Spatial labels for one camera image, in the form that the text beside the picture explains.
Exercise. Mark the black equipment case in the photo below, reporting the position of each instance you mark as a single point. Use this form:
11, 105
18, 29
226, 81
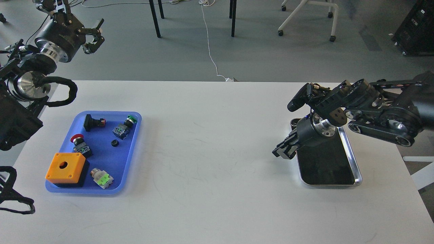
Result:
415, 36

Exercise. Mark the red mushroom emergency button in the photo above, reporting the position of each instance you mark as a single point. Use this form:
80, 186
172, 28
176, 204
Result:
80, 146

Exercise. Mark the silver metal tray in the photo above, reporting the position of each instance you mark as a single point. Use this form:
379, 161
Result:
331, 163

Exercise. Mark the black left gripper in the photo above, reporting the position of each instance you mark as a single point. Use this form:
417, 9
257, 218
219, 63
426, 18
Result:
63, 32

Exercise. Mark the green push button switch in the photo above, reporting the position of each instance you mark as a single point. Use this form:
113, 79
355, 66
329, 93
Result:
122, 130

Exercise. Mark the blue plastic tray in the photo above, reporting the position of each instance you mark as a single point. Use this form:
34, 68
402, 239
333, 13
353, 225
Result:
114, 160

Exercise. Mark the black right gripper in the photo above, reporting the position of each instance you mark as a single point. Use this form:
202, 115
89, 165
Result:
311, 131

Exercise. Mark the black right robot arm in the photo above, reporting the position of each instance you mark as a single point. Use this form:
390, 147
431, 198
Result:
392, 111

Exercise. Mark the orange and black button box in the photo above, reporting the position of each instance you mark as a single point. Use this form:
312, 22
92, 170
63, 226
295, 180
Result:
68, 169

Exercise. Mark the grey and green contact block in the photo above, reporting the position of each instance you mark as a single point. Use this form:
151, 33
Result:
101, 177

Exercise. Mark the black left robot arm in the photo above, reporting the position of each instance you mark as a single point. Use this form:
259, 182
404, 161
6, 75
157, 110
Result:
26, 84

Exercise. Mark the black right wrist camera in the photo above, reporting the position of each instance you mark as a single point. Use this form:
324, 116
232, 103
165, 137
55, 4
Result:
310, 94

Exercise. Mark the white rolling chair base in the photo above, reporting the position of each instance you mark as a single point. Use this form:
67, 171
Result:
300, 18

